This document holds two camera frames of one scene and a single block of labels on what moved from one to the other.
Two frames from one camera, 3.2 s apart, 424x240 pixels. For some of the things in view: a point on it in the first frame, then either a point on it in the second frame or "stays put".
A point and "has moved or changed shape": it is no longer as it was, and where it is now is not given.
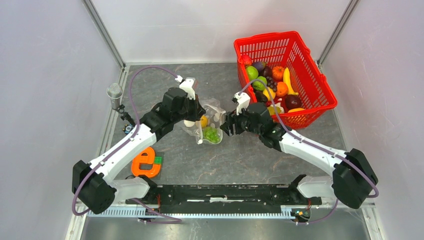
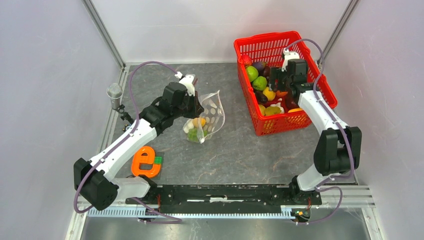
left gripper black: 198,111 stays put
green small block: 158,160 stays put
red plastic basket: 288,49 stays put
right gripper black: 232,118 -> 276,73
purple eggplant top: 259,65 stays put
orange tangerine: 282,89 stays put
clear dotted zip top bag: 208,130 has moved or changed shape
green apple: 252,72 stays put
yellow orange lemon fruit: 204,121 has moved or changed shape
